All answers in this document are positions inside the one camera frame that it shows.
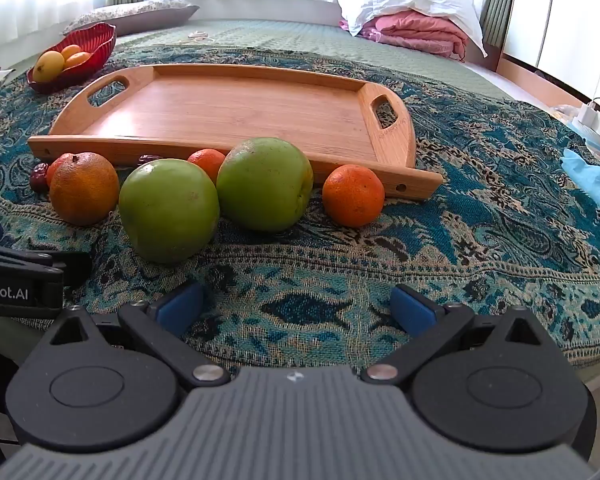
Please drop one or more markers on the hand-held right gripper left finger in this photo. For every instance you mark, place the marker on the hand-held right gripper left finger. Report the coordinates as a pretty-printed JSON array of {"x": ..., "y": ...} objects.
[{"x": 182, "y": 306}]

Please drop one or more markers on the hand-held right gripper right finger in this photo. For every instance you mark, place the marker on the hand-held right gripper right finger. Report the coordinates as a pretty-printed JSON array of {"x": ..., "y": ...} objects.
[{"x": 411, "y": 306}]

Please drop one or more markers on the red date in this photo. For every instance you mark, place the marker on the red date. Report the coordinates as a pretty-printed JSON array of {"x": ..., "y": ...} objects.
[{"x": 37, "y": 178}]

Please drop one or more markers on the large rough orange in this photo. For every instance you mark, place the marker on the large rough orange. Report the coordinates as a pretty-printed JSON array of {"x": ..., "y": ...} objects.
[{"x": 82, "y": 187}]

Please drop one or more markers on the small tangerine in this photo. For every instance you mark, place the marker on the small tangerine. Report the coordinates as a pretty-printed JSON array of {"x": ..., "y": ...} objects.
[
  {"x": 55, "y": 167},
  {"x": 206, "y": 161},
  {"x": 353, "y": 195}
]

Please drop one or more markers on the green apple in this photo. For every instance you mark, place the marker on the green apple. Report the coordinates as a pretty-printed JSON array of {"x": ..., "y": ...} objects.
[
  {"x": 169, "y": 210},
  {"x": 262, "y": 182}
]

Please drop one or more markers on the teal paisley blanket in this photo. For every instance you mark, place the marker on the teal paisley blanket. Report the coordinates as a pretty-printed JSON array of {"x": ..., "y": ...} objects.
[{"x": 330, "y": 280}]

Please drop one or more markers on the yellow mango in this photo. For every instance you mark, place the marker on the yellow mango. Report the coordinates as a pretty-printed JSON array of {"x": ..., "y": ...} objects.
[{"x": 47, "y": 66}]

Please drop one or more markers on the orange in bowl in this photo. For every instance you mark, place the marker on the orange in bowl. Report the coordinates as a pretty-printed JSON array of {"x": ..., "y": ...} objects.
[
  {"x": 78, "y": 60},
  {"x": 71, "y": 51}
]

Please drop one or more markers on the red glass bowl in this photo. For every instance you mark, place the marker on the red glass bowl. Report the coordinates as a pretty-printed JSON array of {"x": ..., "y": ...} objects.
[{"x": 99, "y": 40}]

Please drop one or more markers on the light blue cloth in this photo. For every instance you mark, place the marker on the light blue cloth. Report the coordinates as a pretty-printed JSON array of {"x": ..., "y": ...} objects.
[{"x": 595, "y": 176}]

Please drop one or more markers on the floral grey pillow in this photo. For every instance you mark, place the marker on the floral grey pillow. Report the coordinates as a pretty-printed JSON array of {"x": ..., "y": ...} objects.
[{"x": 130, "y": 12}]

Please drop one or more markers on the rubber bands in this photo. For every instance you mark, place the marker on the rubber bands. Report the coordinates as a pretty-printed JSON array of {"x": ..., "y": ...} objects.
[{"x": 197, "y": 36}]

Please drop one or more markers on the white charger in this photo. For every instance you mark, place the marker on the white charger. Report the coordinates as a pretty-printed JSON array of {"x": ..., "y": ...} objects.
[{"x": 592, "y": 114}]

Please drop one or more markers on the pink folded blanket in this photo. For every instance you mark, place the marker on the pink folded blanket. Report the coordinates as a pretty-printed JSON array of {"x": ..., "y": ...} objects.
[{"x": 420, "y": 32}]

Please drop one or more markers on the green quilted bedspread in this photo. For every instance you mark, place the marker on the green quilted bedspread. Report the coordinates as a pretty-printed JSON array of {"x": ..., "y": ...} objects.
[{"x": 280, "y": 35}]

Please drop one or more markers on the white duvet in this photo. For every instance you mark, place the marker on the white duvet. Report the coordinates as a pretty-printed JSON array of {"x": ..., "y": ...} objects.
[{"x": 405, "y": 0}]

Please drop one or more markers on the white wardrobe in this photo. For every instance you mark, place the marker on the white wardrobe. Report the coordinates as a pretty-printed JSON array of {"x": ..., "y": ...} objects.
[{"x": 565, "y": 15}]

